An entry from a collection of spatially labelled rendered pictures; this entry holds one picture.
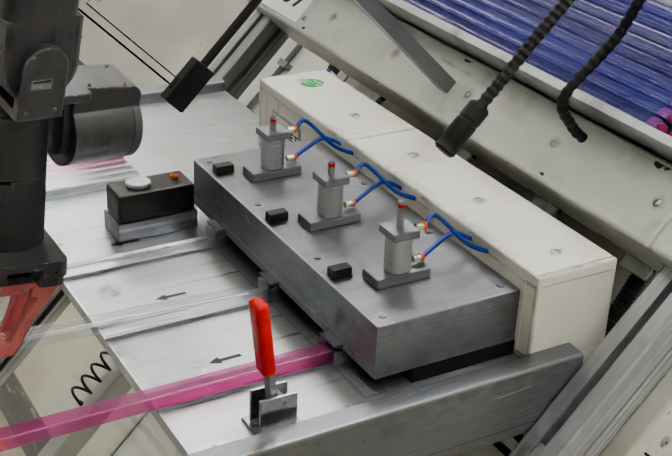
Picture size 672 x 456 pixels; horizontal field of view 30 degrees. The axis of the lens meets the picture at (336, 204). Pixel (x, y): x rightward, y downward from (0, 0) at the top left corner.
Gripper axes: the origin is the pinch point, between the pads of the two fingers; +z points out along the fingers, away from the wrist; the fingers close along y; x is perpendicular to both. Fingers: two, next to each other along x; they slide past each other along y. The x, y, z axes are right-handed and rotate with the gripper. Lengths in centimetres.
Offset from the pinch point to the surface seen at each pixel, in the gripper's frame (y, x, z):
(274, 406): -18.0, -14.3, -2.1
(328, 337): -10.9, -22.9, -2.4
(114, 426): 207, -98, 160
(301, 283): -5.3, -23.3, -4.4
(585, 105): -9, -47, -20
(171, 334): -2.4, -13.2, 0.3
